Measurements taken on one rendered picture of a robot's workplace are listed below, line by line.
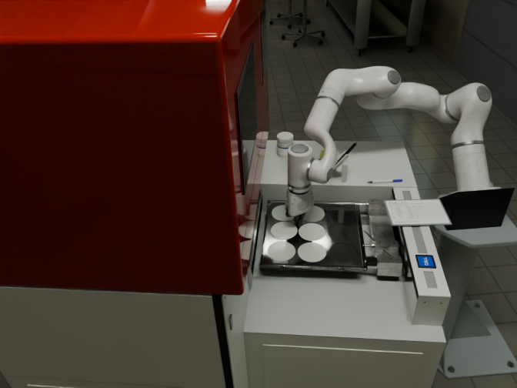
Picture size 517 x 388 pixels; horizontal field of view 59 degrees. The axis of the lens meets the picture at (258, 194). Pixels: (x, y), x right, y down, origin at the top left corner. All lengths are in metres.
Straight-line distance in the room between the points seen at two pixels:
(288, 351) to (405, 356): 0.37
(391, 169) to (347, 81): 0.46
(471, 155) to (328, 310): 0.83
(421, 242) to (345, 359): 0.47
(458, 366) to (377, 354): 1.00
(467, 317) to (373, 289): 0.95
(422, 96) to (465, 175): 0.34
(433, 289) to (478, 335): 1.19
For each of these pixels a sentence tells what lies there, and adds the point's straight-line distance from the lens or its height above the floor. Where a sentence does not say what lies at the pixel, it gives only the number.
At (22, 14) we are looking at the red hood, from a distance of 1.00.
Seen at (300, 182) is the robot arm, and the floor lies 1.13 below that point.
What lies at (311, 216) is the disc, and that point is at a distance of 1.79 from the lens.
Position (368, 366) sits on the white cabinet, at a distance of 1.65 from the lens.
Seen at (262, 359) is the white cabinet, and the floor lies 0.67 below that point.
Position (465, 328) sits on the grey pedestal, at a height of 0.09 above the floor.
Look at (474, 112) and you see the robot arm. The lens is 1.95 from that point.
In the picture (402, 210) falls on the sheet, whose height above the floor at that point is 0.97.
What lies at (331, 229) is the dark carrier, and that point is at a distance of 1.74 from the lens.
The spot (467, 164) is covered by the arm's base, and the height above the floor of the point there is 1.05.
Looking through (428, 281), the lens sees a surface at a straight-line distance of 1.54.
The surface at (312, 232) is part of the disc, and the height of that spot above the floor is 0.90.
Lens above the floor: 2.04
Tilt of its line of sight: 37 degrees down
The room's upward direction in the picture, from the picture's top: 3 degrees counter-clockwise
